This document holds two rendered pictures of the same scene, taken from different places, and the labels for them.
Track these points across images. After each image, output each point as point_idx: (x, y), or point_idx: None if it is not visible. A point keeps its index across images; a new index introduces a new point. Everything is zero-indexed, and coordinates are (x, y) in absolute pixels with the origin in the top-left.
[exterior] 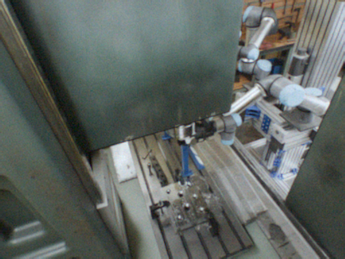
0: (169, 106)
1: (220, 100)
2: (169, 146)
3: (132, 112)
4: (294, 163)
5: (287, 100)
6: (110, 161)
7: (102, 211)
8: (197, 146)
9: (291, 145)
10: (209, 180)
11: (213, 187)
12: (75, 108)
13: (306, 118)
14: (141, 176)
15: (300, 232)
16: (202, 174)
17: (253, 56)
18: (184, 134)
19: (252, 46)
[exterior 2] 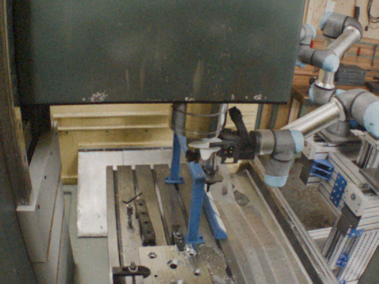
0: (181, 55)
1: (273, 74)
2: (174, 194)
3: (115, 45)
4: (365, 266)
5: (374, 124)
6: (73, 203)
7: (24, 220)
8: (222, 209)
9: (369, 222)
10: (229, 257)
11: (233, 269)
12: (31, 14)
13: None
14: (114, 227)
15: None
16: (220, 247)
17: (331, 65)
18: (199, 130)
19: (330, 51)
